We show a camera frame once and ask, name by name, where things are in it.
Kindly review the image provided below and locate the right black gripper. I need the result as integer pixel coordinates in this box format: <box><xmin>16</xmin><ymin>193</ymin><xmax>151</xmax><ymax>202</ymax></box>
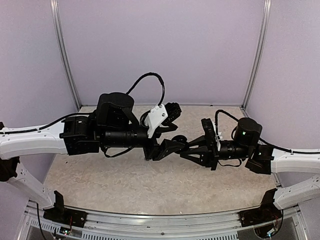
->
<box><xmin>179</xmin><ymin>134</ymin><xmax>252</xmax><ymax>172</ymax></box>

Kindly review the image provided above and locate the black round charging case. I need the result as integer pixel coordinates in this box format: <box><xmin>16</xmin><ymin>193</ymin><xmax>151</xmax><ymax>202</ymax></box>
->
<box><xmin>172</xmin><ymin>134</ymin><xmax>188</xmax><ymax>145</ymax></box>

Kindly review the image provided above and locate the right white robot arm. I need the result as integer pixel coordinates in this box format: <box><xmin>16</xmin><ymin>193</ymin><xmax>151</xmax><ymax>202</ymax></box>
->
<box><xmin>179</xmin><ymin>117</ymin><xmax>320</xmax><ymax>222</ymax></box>

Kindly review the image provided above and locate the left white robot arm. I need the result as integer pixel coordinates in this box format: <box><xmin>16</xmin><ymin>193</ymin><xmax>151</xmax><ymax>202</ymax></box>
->
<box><xmin>0</xmin><ymin>92</ymin><xmax>187</xmax><ymax>223</ymax></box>

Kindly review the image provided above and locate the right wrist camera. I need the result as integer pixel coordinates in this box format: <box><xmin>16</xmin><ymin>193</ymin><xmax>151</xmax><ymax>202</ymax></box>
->
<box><xmin>215</xmin><ymin>132</ymin><xmax>223</xmax><ymax>152</ymax></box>

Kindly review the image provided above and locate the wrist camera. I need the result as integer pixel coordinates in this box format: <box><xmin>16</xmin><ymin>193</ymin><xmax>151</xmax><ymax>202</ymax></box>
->
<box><xmin>215</xmin><ymin>132</ymin><xmax>223</xmax><ymax>152</ymax></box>
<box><xmin>143</xmin><ymin>102</ymin><xmax>182</xmax><ymax>139</ymax></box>

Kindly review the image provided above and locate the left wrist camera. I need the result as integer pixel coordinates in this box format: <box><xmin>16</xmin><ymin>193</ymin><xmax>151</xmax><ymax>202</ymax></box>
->
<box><xmin>143</xmin><ymin>102</ymin><xmax>182</xmax><ymax>139</ymax></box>

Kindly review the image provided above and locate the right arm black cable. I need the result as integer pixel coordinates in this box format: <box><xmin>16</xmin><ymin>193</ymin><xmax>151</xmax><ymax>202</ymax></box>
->
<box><xmin>214</xmin><ymin>109</ymin><xmax>320</xmax><ymax>167</ymax></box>

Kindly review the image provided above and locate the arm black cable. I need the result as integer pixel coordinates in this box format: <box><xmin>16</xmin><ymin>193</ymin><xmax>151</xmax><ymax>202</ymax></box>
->
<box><xmin>0</xmin><ymin>72</ymin><xmax>166</xmax><ymax>158</ymax></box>
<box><xmin>214</xmin><ymin>109</ymin><xmax>320</xmax><ymax>167</ymax></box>

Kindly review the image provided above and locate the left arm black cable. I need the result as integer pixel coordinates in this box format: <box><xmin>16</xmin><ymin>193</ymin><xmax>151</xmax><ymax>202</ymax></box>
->
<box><xmin>0</xmin><ymin>72</ymin><xmax>166</xmax><ymax>158</ymax></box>

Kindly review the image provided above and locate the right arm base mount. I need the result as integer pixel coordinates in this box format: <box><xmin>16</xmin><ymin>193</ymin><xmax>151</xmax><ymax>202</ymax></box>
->
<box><xmin>238</xmin><ymin>188</ymin><xmax>283</xmax><ymax>227</ymax></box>

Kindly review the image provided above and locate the front aluminium rail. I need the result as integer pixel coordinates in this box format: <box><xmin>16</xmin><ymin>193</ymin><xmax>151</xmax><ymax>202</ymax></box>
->
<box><xmin>18</xmin><ymin>197</ymin><xmax>307</xmax><ymax>240</ymax></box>

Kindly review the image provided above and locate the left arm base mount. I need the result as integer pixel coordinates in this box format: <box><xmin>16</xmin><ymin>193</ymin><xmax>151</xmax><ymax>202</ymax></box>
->
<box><xmin>43</xmin><ymin>190</ymin><xmax>88</xmax><ymax>228</ymax></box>

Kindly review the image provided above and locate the right aluminium frame post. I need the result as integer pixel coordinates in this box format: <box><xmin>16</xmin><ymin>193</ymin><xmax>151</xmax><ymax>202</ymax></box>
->
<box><xmin>241</xmin><ymin>0</ymin><xmax>272</xmax><ymax>112</ymax></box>

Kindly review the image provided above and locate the aluminium frame post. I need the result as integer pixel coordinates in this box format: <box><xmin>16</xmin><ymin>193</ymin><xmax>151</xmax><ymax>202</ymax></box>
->
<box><xmin>241</xmin><ymin>0</ymin><xmax>272</xmax><ymax>112</ymax></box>
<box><xmin>50</xmin><ymin>0</ymin><xmax>82</xmax><ymax>110</ymax></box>

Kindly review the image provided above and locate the left aluminium frame post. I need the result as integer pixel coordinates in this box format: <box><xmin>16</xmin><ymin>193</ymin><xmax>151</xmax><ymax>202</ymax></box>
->
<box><xmin>50</xmin><ymin>0</ymin><xmax>82</xmax><ymax>110</ymax></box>

